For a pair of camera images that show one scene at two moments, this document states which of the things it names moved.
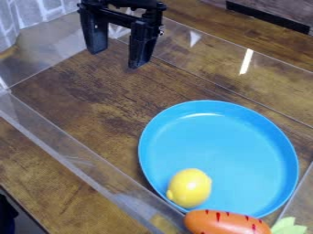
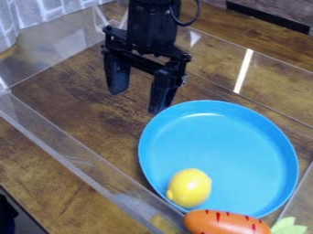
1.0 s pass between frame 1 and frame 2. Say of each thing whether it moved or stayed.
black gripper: moved
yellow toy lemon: stayed
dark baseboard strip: stayed
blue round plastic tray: stayed
